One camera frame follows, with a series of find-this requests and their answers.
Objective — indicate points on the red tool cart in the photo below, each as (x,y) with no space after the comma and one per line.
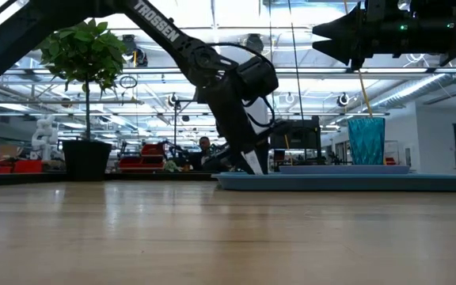
(149,152)

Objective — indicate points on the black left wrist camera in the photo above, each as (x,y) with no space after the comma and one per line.
(257,77)

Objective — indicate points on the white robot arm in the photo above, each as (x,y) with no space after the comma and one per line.
(45,136)

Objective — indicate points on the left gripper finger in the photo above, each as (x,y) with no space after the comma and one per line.
(238,146)
(263,152)

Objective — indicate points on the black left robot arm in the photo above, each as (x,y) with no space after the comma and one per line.
(160,27)

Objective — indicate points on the blue plastic tray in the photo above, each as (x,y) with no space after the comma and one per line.
(331,183)

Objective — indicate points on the person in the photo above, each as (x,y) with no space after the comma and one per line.
(204,154)

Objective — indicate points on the black aluminium table frame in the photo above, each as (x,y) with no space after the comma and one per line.
(153,177)

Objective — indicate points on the black plant pot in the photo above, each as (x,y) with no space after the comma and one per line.
(87,160)

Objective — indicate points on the black metal frame stand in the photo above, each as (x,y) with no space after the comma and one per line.
(175,118)

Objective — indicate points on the green leafy plant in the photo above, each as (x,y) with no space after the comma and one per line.
(85,47)

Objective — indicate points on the teal faceted cup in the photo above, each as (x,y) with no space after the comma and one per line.
(366,142)

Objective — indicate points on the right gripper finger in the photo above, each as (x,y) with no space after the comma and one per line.
(346,25)
(350,49)

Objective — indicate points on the red storage bin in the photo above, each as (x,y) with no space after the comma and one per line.
(26,166)

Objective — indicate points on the cardboard box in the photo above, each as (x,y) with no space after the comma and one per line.
(9,151)

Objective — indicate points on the black equipment box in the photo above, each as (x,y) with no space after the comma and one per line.
(299,134)

